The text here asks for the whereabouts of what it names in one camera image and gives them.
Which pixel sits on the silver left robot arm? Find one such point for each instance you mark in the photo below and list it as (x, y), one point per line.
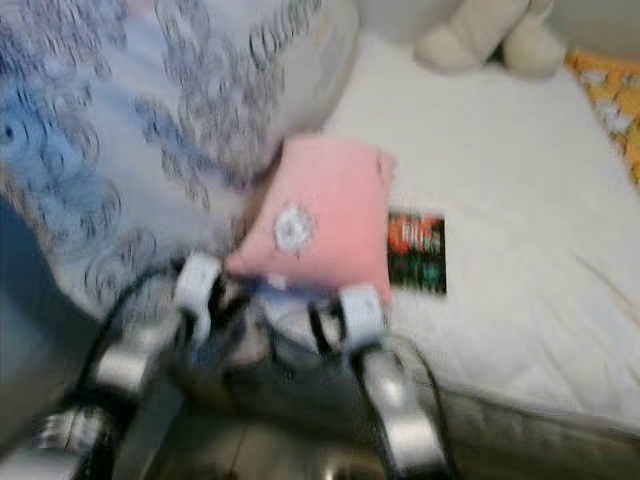
(130, 370)

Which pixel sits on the white quilted mattress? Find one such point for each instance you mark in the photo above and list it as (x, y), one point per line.
(510, 180)

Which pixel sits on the pink pillow with white print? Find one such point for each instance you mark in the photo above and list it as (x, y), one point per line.
(335, 200)

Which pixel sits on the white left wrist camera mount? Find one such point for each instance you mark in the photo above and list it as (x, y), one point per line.
(198, 283)

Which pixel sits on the grey patterned headboard cushion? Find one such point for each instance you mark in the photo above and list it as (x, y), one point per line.
(140, 100)

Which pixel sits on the dark paperback book red cover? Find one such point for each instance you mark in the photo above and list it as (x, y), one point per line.
(417, 252)

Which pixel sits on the beige plush toy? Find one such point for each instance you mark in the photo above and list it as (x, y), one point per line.
(480, 40)

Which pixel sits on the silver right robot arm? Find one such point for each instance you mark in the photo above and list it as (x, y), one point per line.
(405, 410)

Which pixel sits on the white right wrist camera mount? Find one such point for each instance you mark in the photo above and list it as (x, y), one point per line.
(362, 315)

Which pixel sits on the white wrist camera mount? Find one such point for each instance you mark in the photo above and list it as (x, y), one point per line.
(362, 315)
(198, 283)

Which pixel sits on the yellow egg cartoon blanket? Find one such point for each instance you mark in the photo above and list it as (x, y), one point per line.
(615, 100)

